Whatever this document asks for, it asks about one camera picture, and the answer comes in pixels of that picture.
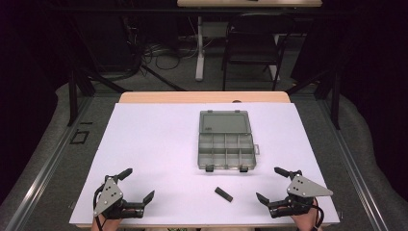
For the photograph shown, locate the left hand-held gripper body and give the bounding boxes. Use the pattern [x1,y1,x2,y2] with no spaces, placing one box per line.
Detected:
[92,174,145,220]

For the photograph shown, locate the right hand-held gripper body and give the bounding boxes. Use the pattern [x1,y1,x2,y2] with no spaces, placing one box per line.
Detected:
[268,169,334,219]

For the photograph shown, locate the person's left hand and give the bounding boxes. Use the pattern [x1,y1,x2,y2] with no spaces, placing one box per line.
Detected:
[90,215,123,231]

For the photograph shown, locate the person's right hand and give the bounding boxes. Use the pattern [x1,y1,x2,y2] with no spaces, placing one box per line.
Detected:
[290,205,321,231]

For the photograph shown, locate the small black bar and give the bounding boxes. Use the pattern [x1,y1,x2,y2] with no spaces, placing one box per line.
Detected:
[214,186,235,203]

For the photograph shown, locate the white table mat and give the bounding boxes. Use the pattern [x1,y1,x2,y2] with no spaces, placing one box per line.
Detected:
[68,101,341,226]

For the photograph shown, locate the black tape square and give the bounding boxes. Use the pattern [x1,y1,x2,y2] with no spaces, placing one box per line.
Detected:
[69,129,90,145]

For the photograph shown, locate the grey plastic compartment box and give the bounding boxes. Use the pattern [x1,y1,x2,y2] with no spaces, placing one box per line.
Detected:
[197,109,261,173]

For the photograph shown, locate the black metal stand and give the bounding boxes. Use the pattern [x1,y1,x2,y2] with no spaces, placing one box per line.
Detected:
[65,67,97,127]

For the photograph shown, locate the wooden table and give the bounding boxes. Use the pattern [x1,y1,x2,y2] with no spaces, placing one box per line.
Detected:
[76,90,341,229]

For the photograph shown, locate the black chair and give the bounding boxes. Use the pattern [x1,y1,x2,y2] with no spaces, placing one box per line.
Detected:
[220,13,296,92]

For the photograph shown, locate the white desk leg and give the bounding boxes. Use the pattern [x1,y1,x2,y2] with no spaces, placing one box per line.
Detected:
[194,14,207,82]

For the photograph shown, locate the wooden desk with white legs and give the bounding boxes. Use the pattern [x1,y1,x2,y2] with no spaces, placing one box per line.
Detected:
[176,0,323,82]

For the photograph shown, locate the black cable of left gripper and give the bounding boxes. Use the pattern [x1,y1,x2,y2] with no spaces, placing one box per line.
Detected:
[92,184,106,231]

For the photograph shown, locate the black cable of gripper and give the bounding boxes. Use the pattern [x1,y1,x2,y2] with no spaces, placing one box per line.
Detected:
[92,184,106,231]
[312,205,326,231]

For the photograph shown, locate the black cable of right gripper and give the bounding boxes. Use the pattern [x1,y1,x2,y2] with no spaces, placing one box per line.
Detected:
[312,205,326,231]

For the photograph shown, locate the metal floor rail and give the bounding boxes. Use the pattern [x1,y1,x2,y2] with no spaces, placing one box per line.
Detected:
[4,95,94,231]
[317,98,390,231]

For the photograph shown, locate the bundle of floor cables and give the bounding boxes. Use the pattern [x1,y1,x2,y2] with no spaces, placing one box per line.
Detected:
[128,39,200,79]

